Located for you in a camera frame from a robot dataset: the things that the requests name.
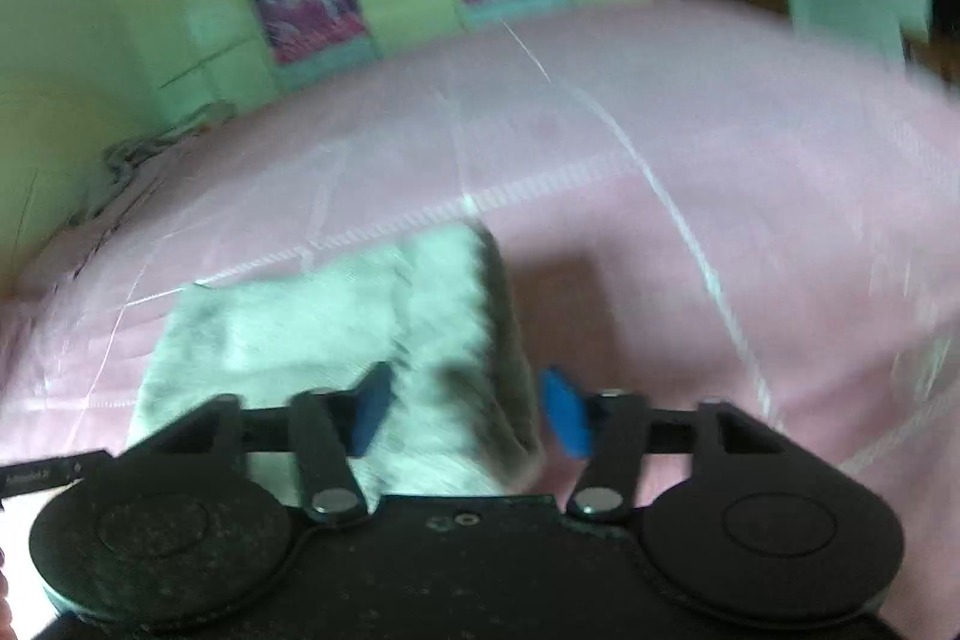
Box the pink checked bedsheet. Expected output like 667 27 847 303
0 0 960 640

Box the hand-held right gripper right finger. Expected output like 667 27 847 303
540 365 785 525

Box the grey-green towel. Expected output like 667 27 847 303
135 223 546 498

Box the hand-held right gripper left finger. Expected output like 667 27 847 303
124 360 396 525

